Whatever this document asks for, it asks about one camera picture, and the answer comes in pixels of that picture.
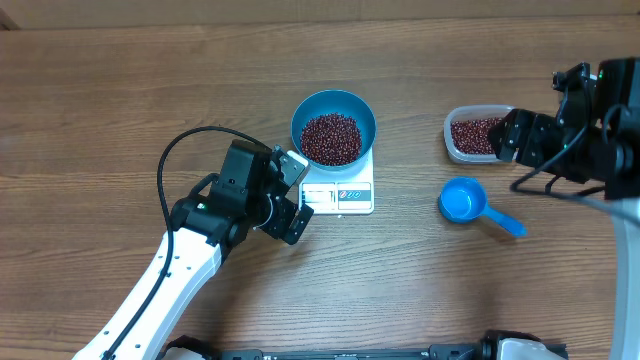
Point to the blue plastic measuring scoop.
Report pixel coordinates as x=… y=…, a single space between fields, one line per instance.
x=464 y=199

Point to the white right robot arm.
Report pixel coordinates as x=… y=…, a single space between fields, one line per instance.
x=593 y=136

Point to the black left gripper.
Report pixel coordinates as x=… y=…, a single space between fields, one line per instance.
x=285 y=210

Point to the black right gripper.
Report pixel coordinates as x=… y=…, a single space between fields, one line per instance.
x=532 y=133

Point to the clear plastic container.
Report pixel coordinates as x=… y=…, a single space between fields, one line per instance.
x=469 y=113

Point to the red beans in container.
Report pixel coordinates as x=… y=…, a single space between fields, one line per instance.
x=471 y=136

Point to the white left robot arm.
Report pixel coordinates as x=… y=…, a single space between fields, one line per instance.
x=250 y=192

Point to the teal metal bowl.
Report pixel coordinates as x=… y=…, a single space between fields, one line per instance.
x=335 y=101

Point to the red beans in bowl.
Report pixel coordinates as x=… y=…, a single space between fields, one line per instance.
x=331 y=140

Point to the white digital kitchen scale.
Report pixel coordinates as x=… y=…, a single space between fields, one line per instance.
x=340 y=190

